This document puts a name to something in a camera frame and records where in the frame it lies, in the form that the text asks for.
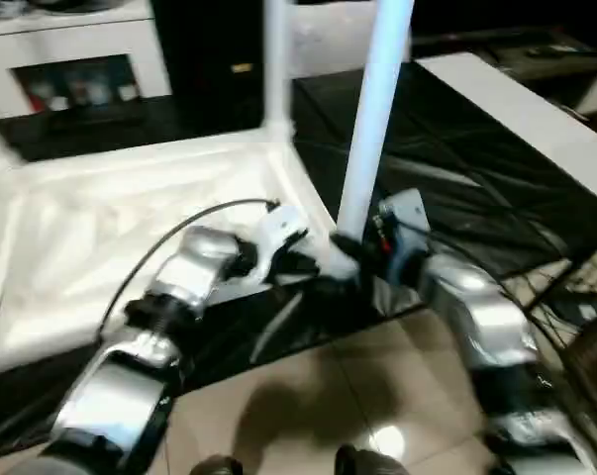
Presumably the white plastic table top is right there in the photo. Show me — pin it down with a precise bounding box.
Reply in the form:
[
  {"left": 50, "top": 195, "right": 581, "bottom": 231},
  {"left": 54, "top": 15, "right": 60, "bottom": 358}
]
[{"left": 0, "top": 132, "right": 364, "bottom": 380}]

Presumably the white flat board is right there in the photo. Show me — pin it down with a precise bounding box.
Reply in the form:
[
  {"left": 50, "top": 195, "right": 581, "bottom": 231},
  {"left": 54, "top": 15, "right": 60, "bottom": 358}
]
[{"left": 414, "top": 51, "right": 597, "bottom": 205}]

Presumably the dark robot right foot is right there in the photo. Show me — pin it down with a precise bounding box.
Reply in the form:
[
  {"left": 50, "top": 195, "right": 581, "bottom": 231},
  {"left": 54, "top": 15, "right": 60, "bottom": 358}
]
[{"left": 336, "top": 444, "right": 409, "bottom": 475}]

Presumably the dark robot foot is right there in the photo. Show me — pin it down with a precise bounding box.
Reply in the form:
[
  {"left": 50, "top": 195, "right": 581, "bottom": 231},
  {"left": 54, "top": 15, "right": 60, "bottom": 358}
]
[
  {"left": 193, "top": 457, "right": 244, "bottom": 475},
  {"left": 336, "top": 444, "right": 409, "bottom": 475}
]

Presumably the black floor device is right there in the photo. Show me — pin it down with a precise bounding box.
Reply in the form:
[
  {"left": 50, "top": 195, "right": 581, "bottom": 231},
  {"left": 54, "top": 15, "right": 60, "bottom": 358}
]
[{"left": 558, "top": 295, "right": 597, "bottom": 329}]

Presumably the dark robot left foot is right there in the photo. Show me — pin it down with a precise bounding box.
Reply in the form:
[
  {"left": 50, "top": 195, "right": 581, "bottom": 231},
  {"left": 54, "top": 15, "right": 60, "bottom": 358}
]
[{"left": 193, "top": 457, "right": 244, "bottom": 475}]

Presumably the dark low table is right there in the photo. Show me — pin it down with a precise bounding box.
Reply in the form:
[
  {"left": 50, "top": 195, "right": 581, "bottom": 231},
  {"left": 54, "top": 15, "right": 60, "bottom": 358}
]
[{"left": 410, "top": 32, "right": 597, "bottom": 116}]

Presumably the black box with gold label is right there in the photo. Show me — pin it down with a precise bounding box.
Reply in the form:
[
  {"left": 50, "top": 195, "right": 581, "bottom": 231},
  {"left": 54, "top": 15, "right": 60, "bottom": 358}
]
[{"left": 150, "top": 0, "right": 275, "bottom": 134}]

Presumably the red bottle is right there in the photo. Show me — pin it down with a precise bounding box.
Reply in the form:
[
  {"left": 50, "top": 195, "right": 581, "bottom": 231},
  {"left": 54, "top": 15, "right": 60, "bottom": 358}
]
[{"left": 26, "top": 86, "right": 50, "bottom": 115}]

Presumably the white glass-door cabinet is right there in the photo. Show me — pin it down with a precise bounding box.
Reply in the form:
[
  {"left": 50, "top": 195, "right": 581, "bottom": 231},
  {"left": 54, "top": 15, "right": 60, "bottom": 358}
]
[{"left": 0, "top": 4, "right": 174, "bottom": 121}]

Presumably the grey helmet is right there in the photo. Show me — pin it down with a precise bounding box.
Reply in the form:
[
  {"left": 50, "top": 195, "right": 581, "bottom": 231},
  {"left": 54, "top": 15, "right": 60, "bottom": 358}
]
[{"left": 45, "top": 0, "right": 127, "bottom": 12}]

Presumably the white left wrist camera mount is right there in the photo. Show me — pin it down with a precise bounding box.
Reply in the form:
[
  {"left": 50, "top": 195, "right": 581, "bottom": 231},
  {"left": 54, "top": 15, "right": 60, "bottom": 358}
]
[{"left": 250, "top": 205, "right": 313, "bottom": 287}]

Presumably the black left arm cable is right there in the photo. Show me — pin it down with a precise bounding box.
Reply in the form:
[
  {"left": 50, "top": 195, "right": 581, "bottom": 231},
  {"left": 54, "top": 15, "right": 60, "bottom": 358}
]
[{"left": 97, "top": 197, "right": 283, "bottom": 343}]

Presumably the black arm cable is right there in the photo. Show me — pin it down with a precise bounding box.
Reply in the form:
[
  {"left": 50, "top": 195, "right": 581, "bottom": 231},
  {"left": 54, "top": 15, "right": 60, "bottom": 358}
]
[
  {"left": 416, "top": 222, "right": 597, "bottom": 449},
  {"left": 97, "top": 197, "right": 283, "bottom": 343}
]

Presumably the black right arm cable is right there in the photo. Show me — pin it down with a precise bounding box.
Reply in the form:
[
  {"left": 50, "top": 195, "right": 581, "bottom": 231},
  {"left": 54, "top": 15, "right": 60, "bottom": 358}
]
[{"left": 416, "top": 222, "right": 597, "bottom": 449}]

